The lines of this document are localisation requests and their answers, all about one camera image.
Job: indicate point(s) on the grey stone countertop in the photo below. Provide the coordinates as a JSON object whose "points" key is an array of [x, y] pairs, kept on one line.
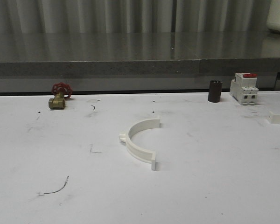
{"points": [[138, 54]]}

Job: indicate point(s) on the white object on countertop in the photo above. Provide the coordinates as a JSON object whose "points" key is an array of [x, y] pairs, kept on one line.
{"points": [[273, 19]]}

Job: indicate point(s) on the white circuit breaker red switch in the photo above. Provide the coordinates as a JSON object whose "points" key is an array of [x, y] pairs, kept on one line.
{"points": [[243, 88]]}

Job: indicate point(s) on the brass valve red handle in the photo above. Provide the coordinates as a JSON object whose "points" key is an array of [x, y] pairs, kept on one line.
{"points": [[61, 92]]}

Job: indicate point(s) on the black cylindrical capacitor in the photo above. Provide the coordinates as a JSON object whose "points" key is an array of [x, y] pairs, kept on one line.
{"points": [[215, 89]]}

